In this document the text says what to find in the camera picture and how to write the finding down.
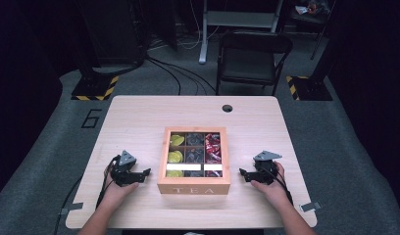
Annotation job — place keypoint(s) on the white metal desk frame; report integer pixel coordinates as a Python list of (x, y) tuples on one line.
[(204, 39)]

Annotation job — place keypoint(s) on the red sachet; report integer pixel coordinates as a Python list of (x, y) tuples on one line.
[(213, 174), (212, 141), (213, 157)]

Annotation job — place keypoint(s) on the dark cart with clutter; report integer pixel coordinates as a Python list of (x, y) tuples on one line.
[(307, 13)]

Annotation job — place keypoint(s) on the black folding chair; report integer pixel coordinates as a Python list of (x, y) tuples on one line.
[(250, 62)]

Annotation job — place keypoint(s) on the wooden tea box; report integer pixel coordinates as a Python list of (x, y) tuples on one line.
[(163, 156)]

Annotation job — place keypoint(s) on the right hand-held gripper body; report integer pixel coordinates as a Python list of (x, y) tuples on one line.
[(268, 169)]

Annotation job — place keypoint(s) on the person's right hand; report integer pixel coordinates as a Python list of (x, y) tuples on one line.
[(273, 193)]

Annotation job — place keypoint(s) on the grey tape strip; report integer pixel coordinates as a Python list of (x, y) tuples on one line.
[(310, 206), (72, 207)]

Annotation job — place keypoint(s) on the green coffee capsule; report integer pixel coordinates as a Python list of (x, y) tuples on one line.
[(174, 174), (175, 157), (177, 140)]

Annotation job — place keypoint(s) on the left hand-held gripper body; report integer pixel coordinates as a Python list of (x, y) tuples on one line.
[(124, 169)]

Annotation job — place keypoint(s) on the person's left hand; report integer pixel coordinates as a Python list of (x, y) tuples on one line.
[(115, 193)]

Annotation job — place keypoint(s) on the black stand with striped base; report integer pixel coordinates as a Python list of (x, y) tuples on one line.
[(96, 88), (307, 88)]

